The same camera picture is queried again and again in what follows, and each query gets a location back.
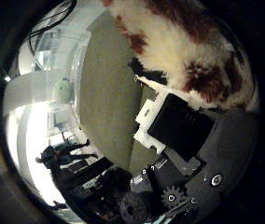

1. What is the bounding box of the spotted giraffe plush toy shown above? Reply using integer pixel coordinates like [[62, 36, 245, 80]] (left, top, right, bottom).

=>
[[103, 0, 261, 113]]

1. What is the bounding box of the green plush toy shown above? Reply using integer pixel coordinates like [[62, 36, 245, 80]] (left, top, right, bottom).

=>
[[52, 77, 77, 105]]

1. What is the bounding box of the person in dark clothes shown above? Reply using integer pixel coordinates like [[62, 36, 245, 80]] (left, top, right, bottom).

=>
[[35, 138, 100, 172]]

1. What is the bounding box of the black hanging cable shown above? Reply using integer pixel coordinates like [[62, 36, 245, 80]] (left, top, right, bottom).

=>
[[26, 0, 78, 57]]

